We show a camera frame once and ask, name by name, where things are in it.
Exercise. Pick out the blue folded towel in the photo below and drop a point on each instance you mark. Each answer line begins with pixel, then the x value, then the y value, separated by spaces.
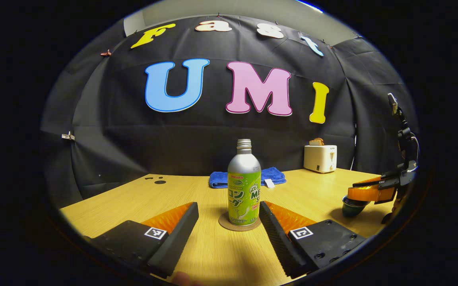
pixel 218 179

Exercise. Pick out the silver clip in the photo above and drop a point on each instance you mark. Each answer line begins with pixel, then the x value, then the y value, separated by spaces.
pixel 68 136

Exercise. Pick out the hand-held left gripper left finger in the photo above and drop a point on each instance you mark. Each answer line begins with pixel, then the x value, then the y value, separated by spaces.
pixel 173 242

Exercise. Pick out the silver green water bottle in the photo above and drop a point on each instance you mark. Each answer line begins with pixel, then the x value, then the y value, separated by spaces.
pixel 244 182

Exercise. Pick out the round brown coaster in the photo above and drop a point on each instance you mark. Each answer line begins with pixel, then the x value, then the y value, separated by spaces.
pixel 226 225

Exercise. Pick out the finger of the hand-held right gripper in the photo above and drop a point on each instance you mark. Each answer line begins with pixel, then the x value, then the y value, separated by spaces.
pixel 368 193
pixel 386 180

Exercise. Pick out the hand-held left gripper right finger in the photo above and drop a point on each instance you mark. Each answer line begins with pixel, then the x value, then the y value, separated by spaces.
pixel 278 242

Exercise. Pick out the copper clip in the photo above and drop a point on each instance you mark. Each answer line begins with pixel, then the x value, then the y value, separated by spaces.
pixel 105 53

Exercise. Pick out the teal teacup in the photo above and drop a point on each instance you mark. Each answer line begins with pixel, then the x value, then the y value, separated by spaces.
pixel 353 209

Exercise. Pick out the white toaster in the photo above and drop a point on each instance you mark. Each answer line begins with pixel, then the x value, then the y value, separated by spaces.
pixel 319 159

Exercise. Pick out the toast slice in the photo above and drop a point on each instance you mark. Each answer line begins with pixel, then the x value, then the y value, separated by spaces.
pixel 316 142

